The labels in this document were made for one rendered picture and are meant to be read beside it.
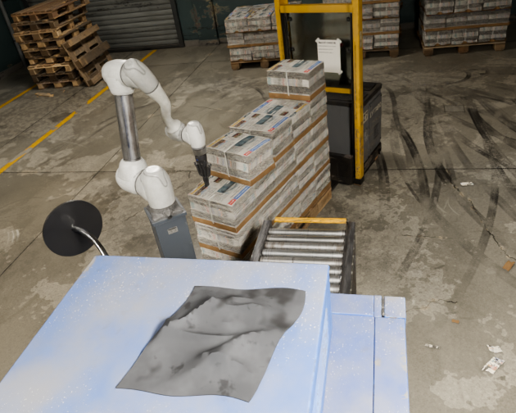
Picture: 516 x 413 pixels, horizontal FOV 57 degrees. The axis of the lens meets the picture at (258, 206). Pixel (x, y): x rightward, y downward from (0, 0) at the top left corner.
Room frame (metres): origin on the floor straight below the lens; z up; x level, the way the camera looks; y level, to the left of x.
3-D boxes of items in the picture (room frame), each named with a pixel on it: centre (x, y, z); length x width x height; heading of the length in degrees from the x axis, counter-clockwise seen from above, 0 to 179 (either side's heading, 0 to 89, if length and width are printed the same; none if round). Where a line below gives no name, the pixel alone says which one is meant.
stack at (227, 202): (3.13, -0.03, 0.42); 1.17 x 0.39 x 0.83; 143
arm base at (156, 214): (2.34, 0.54, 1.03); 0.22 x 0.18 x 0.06; 21
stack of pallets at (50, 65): (9.21, 3.09, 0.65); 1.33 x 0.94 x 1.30; 167
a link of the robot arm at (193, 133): (2.69, 0.31, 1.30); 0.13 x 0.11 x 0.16; 49
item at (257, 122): (3.25, -0.11, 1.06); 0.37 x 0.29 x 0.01; 54
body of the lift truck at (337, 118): (4.36, -0.94, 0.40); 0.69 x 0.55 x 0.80; 53
